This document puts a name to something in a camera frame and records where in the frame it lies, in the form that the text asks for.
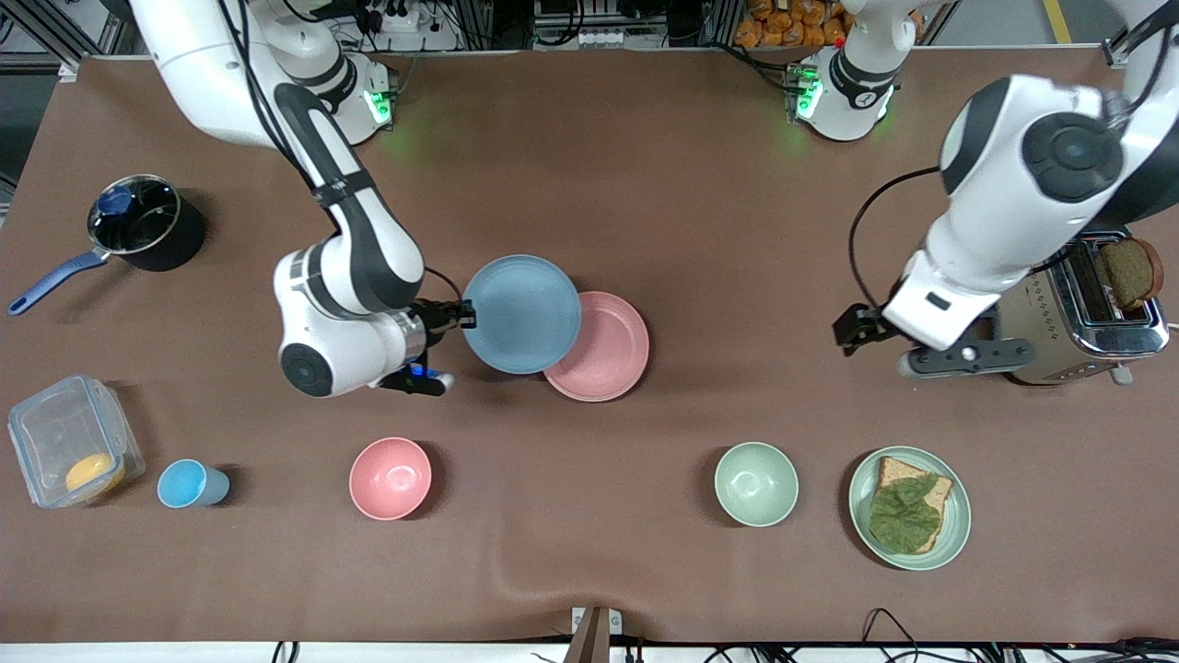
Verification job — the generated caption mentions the blue plate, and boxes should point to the blue plate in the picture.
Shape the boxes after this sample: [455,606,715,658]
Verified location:
[461,254,583,376]

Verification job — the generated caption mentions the pink plate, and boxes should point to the pink plate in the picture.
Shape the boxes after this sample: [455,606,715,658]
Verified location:
[542,291,650,403]

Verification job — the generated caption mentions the brown bread slice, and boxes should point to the brown bread slice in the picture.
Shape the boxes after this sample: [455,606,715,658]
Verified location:
[870,456,954,555]
[1101,238,1164,311]

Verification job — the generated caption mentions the pink bowl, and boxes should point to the pink bowl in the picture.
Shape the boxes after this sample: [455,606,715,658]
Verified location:
[349,436,433,522]

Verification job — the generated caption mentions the green bowl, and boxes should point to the green bowl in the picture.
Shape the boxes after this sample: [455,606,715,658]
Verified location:
[715,442,800,528]

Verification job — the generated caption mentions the green lettuce leaf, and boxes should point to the green lettuce leaf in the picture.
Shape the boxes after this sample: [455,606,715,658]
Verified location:
[870,474,942,555]

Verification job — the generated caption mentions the beige chrome toaster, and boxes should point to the beige chrome toaster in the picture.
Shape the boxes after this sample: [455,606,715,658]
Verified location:
[995,230,1171,386]

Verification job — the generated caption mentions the green plate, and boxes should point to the green plate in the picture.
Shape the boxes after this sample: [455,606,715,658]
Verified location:
[848,447,972,572]

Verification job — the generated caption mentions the brown table mat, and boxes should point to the brown table mat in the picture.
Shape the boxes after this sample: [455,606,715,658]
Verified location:
[0,48,1179,646]

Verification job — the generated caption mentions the blue cup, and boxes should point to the blue cup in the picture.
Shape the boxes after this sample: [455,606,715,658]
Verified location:
[157,459,231,509]

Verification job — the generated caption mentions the white power strip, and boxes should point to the white power strip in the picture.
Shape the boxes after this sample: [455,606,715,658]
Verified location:
[361,0,436,34]

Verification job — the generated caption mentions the glass lid blue knob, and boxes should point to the glass lid blue knob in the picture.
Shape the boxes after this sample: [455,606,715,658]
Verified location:
[88,175,181,256]

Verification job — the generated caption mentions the orange snack bags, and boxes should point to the orange snack bags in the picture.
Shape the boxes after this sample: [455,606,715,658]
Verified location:
[734,0,848,49]

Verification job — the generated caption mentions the metal table edge clamp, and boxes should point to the metal table edge clamp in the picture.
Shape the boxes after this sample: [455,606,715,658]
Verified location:
[564,606,624,663]

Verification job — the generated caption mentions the yellow food piece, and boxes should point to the yellow food piece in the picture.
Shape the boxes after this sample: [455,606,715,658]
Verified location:
[64,453,125,494]

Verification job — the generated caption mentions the clear plastic container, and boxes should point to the clear plastic container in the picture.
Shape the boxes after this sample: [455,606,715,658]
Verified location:
[7,374,146,509]

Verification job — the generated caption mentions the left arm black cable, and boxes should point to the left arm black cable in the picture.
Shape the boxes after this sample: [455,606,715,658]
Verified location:
[847,166,942,312]

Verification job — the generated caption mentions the black pot blue handle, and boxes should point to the black pot blue handle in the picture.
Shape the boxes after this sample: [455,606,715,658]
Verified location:
[7,173,208,317]

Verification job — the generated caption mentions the black looped cable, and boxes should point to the black looped cable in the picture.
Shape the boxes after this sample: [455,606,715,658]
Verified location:
[861,608,924,663]

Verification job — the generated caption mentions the aluminium frame profile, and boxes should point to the aluminium frame profile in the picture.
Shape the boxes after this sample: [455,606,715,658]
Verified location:
[0,0,86,76]

